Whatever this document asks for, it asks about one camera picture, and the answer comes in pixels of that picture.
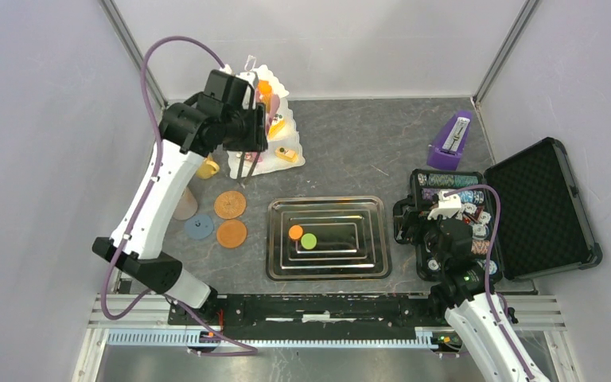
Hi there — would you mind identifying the stainless steel serving tray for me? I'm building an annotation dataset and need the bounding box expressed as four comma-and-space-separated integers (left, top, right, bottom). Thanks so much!
266, 196, 392, 282

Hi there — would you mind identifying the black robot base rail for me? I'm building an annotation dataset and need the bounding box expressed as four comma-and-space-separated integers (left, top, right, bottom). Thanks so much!
197, 293, 447, 341

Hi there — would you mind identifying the round wooden coaster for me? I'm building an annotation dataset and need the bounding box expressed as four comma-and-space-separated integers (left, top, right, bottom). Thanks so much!
216, 220, 247, 249

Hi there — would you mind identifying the black poker chip case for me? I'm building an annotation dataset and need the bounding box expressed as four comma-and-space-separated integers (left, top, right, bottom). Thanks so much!
406, 138, 603, 283

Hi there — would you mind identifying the woven rattan coaster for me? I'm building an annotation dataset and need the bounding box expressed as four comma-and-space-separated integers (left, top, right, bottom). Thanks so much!
213, 190, 247, 220

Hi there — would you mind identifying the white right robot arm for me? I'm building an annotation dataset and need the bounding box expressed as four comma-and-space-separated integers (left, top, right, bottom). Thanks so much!
392, 196, 547, 381

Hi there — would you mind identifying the purple metronome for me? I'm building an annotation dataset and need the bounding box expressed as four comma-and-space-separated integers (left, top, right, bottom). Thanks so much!
426, 110, 473, 171

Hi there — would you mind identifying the pink tall mug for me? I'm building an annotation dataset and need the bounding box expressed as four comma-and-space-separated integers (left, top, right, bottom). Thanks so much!
173, 187, 198, 221

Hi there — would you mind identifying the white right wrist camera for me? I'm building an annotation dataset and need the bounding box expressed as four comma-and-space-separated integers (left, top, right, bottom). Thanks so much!
427, 190, 462, 220

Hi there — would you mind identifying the yellow layered cake slice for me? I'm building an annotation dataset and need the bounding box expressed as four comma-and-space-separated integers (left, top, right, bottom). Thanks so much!
275, 146, 298, 163

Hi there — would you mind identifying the small round orange biscuit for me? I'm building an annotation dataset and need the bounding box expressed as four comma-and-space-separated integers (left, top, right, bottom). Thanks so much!
288, 224, 304, 241

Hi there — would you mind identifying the pink cake slice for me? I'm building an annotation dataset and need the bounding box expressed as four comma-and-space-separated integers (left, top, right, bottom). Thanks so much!
247, 152, 263, 162

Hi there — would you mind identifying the orange fish cookie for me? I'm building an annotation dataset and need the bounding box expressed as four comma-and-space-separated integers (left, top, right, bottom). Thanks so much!
257, 80, 274, 114

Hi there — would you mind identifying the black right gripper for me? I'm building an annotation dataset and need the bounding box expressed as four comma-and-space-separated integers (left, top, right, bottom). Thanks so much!
392, 206, 450, 267

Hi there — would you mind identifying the yellow mug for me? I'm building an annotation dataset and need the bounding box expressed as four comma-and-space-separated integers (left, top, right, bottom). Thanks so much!
195, 157, 220, 180

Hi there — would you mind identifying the white three-tier dessert stand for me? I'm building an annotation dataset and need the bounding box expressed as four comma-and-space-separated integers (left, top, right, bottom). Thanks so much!
228, 55, 306, 180

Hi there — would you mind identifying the blue grey coaster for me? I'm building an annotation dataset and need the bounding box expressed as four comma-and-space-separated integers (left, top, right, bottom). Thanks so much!
184, 213, 215, 240

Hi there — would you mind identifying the green patterned chip roll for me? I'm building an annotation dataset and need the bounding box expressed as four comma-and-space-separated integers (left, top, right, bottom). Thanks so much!
427, 173, 479, 189

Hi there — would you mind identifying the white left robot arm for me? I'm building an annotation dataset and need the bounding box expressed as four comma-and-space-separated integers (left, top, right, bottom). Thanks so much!
92, 70, 268, 325

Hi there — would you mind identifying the yellow kiwi topped cake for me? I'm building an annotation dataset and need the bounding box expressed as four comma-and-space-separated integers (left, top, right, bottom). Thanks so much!
267, 114, 286, 140

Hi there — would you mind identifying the green round macaron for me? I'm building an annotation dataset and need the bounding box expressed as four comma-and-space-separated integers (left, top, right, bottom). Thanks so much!
300, 233, 317, 250

